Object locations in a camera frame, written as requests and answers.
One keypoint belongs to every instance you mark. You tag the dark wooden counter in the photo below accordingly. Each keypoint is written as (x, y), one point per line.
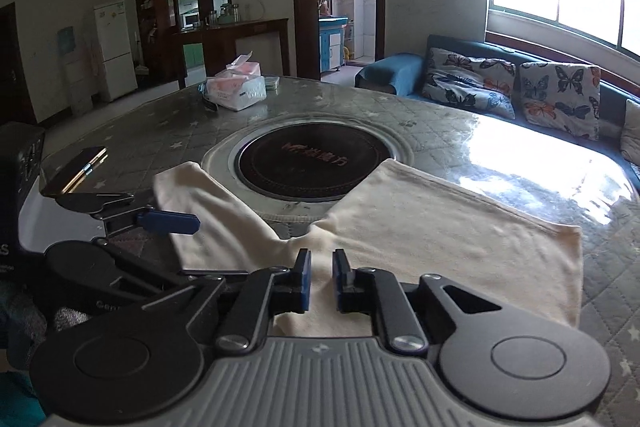
(225, 39)

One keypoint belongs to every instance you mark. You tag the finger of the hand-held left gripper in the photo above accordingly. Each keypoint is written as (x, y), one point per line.
(150, 268)
(170, 223)

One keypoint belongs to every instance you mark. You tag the dark wooden door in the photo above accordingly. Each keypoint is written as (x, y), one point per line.
(15, 67)

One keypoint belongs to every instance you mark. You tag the white microwave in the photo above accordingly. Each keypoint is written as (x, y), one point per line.
(191, 21)

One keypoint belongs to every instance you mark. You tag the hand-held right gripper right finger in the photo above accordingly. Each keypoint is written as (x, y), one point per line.
(341, 282)

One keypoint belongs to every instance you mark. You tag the cream pants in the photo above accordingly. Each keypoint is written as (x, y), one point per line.
(425, 227)

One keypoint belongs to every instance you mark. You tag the small green box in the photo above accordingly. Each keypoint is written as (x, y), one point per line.
(273, 83)

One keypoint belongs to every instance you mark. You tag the blue sofa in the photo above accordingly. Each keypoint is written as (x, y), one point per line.
(390, 72)

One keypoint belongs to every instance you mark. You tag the grey cushion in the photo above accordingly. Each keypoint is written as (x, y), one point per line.
(631, 132)

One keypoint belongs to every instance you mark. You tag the blue white small cabinet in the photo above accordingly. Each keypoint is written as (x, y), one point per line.
(331, 44)

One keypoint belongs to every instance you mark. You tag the pink white tissue pack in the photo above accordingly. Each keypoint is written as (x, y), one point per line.
(235, 89)

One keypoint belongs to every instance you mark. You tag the round black induction cooktop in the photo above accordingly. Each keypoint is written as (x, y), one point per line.
(300, 172)

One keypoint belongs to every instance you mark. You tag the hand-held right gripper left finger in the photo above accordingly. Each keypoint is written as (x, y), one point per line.
(303, 282)

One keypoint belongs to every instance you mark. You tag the teal cloth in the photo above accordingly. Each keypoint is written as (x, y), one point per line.
(20, 392)

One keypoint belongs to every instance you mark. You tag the butterfly print cushion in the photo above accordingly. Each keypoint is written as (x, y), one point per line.
(560, 99)
(465, 82)

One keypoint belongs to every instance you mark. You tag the glass jars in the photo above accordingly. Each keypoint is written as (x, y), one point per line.
(230, 11)

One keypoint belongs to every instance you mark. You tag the white refrigerator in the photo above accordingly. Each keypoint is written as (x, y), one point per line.
(115, 52)

